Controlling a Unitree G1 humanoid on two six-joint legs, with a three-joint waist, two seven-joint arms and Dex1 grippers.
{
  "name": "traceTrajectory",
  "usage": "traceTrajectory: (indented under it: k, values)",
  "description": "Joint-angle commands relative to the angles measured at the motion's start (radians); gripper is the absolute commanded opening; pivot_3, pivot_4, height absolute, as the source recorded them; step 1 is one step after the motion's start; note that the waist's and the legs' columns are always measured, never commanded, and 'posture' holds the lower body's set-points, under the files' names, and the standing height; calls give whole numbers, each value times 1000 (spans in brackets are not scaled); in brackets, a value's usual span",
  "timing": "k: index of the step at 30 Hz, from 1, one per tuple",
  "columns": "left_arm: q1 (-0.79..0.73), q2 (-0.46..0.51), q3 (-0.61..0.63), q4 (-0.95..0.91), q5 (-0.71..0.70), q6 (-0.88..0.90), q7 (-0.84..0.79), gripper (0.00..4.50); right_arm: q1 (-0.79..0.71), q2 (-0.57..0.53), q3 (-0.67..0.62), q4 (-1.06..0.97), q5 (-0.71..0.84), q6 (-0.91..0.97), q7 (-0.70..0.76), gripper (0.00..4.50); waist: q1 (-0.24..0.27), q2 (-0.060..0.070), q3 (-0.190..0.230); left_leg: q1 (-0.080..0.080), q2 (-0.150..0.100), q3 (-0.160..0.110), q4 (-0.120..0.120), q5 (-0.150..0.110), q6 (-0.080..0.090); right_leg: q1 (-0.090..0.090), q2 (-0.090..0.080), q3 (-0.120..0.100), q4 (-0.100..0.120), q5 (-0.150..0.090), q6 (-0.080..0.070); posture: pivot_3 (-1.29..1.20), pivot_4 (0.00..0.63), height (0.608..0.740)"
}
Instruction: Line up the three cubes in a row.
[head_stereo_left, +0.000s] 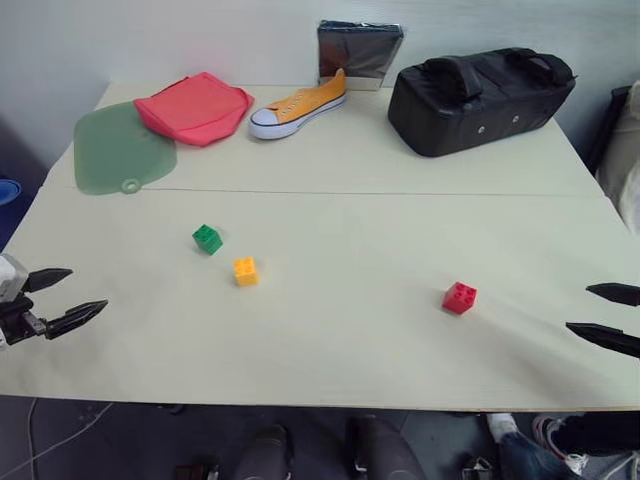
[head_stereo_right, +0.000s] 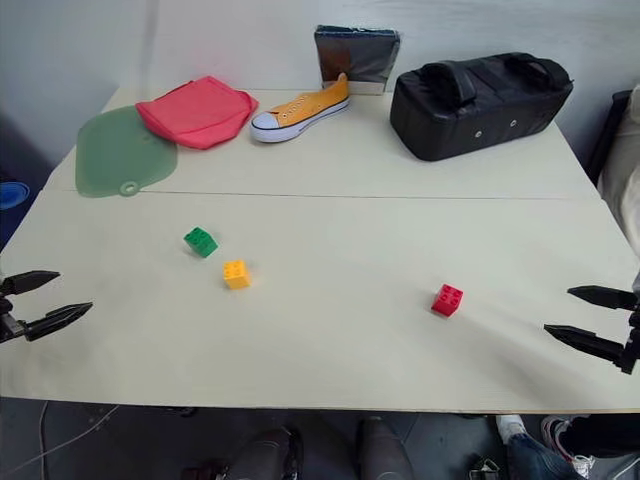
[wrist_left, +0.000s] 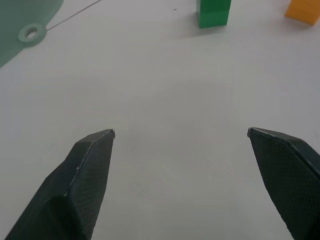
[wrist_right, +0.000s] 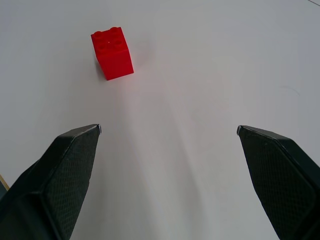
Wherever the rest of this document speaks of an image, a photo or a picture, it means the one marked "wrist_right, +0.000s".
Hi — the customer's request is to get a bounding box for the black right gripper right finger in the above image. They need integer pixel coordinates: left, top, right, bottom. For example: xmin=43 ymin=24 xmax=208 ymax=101
xmin=236 ymin=125 xmax=320 ymax=240

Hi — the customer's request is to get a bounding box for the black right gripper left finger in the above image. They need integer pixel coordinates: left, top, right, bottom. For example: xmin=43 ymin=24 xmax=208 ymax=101
xmin=0 ymin=123 xmax=103 ymax=240

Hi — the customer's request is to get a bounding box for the red toy brick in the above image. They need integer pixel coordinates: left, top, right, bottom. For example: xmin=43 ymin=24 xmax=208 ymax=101
xmin=90 ymin=26 xmax=135 ymax=82

